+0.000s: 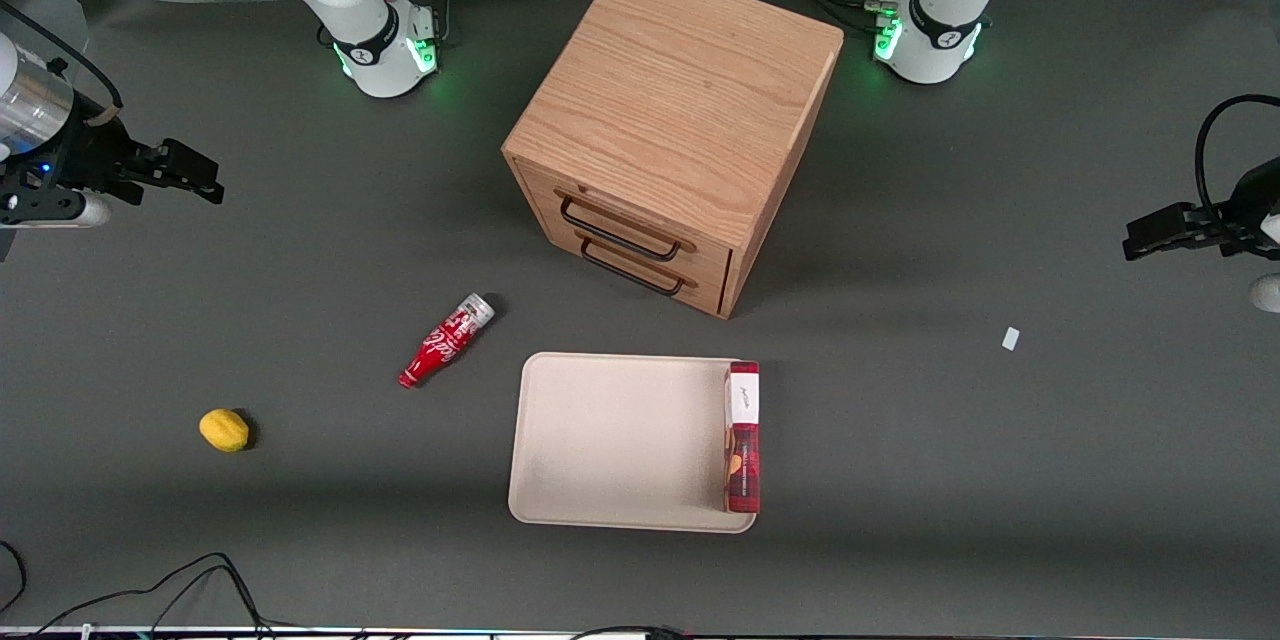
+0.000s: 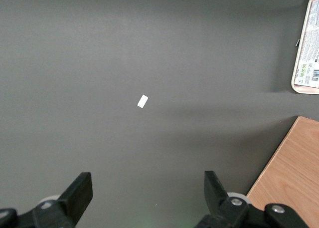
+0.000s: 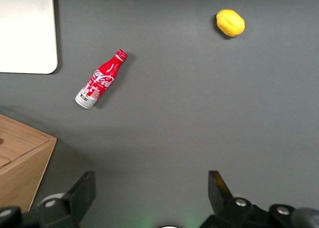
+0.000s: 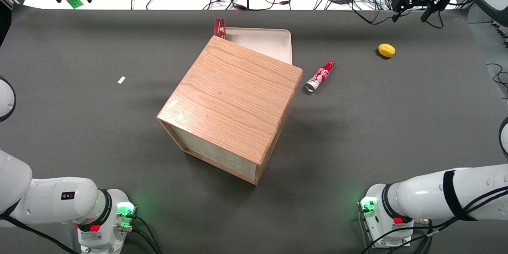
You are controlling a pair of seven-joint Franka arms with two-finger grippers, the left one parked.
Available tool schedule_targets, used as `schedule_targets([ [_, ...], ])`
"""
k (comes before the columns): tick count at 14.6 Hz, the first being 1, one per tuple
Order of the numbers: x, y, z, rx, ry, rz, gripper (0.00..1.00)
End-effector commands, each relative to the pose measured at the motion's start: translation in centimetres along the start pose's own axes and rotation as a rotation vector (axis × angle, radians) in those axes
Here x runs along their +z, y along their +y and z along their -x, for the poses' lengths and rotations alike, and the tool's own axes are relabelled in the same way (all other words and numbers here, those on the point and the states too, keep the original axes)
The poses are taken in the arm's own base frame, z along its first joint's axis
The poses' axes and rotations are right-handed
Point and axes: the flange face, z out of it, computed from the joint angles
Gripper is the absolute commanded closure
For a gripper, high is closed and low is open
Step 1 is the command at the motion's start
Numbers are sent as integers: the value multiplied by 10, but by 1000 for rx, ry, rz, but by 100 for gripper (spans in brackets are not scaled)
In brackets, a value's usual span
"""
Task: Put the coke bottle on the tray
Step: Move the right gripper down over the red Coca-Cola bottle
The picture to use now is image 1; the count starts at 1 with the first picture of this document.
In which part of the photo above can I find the beige plastic tray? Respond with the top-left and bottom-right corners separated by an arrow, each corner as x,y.
507,351 -> 761,534

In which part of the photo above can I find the yellow lemon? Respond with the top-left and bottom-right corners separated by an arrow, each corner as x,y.
199,408 -> 251,453

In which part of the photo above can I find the red snack box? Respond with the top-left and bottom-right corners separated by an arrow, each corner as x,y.
722,360 -> 761,515

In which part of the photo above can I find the wooden drawer front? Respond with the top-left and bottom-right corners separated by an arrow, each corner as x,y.
535,208 -> 731,318
514,163 -> 736,287

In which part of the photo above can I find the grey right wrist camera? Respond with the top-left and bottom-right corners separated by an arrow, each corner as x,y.
0,194 -> 112,230

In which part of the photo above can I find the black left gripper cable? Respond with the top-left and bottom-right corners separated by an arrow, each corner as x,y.
1194,94 -> 1280,221

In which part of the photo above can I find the red coke bottle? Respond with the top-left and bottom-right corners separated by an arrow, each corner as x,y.
398,292 -> 498,390

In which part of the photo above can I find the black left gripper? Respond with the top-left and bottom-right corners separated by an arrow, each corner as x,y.
1122,156 -> 1280,263

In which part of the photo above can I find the black metal drawer handle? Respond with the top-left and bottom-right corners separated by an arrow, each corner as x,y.
579,237 -> 688,299
559,194 -> 685,263

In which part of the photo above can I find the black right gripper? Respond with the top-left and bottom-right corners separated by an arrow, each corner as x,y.
0,108 -> 227,227

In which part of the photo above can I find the black floor cable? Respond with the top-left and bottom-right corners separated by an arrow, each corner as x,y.
0,540 -> 28,614
148,565 -> 263,635
28,551 -> 301,637

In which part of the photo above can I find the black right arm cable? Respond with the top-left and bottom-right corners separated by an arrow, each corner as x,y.
0,0 -> 124,126

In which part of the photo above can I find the wooden drawer cabinet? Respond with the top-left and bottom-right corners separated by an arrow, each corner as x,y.
502,0 -> 845,321

